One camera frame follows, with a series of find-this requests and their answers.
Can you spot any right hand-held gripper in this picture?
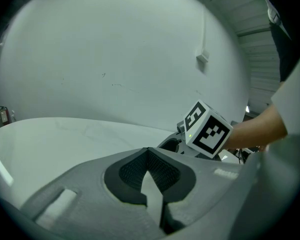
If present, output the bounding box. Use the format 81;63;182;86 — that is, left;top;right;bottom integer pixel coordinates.
156;99;234;159

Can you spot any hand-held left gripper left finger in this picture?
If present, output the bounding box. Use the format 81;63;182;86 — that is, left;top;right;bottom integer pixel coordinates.
19;147;166;240

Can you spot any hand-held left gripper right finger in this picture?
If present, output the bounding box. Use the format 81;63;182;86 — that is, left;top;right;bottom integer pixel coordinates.
148;147;260;240

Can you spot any person's right forearm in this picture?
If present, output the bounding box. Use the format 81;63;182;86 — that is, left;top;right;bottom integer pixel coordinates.
226;100;289;151

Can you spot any red fire extinguisher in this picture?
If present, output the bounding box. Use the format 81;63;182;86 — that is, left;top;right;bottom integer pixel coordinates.
0;105;11;126

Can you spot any person's black t-shirt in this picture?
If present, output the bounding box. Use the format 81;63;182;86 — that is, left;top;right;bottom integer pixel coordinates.
258;0;300;83

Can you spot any white wall box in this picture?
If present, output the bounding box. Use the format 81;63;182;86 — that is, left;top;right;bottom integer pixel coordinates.
195;49;211;71

